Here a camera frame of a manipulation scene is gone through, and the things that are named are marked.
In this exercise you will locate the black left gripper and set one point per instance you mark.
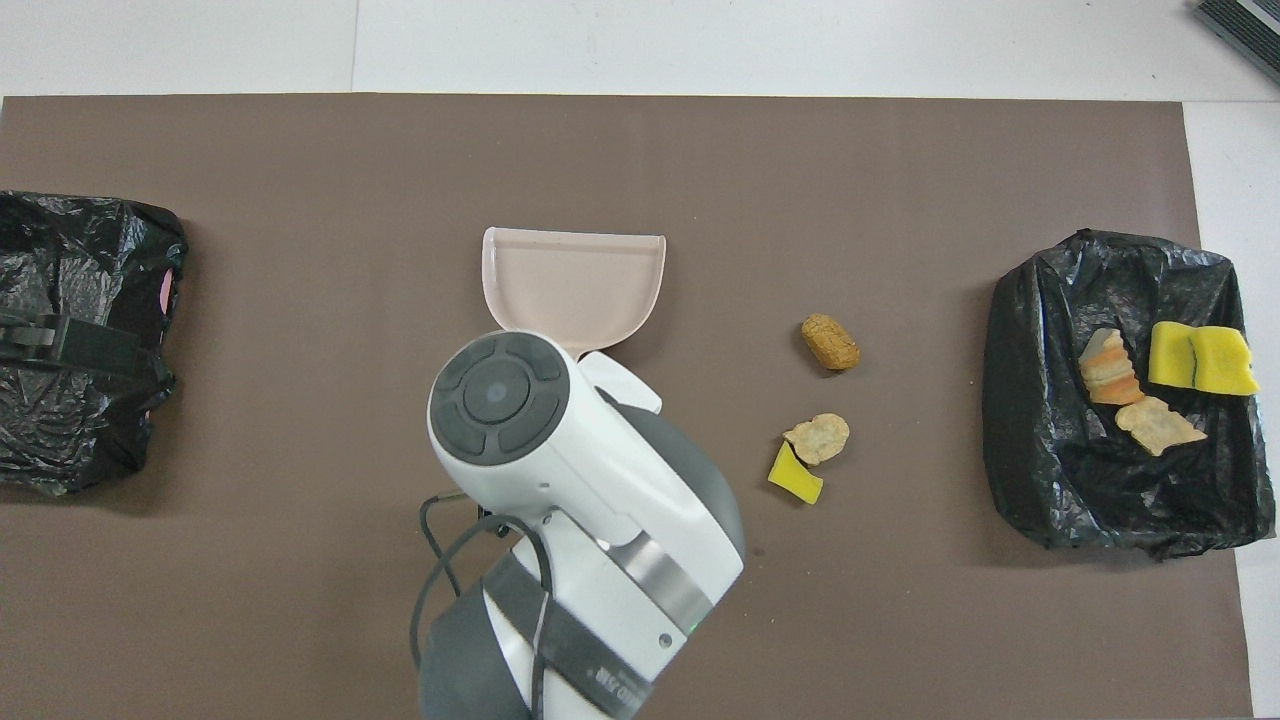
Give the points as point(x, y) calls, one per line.
point(25, 338)

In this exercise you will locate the beige plastic dustpan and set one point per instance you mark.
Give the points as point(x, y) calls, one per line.
point(570, 285)

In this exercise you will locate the small yellow sponge wedge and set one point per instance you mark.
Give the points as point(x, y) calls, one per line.
point(797, 482)

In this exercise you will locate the round beige bread piece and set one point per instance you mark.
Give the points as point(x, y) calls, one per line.
point(820, 437)

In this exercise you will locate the brown bread roll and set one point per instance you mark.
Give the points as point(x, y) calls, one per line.
point(830, 342)

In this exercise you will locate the beige bread chunk orange crust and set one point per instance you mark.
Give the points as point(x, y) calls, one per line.
point(1108, 370)

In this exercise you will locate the notched yellow sponge chunk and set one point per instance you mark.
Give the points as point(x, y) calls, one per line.
point(1168, 355)

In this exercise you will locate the rounded yellow sponge chunk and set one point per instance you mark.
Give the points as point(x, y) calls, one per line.
point(1225, 362)

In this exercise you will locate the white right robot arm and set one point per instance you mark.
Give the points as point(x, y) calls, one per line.
point(560, 450)

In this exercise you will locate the black bin bag pink spot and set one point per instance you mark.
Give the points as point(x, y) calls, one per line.
point(80, 430)

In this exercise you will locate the brown table mat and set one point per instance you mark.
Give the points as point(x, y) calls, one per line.
point(300, 150)

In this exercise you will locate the grey vent grille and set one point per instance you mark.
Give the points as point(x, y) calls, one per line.
point(1250, 20)

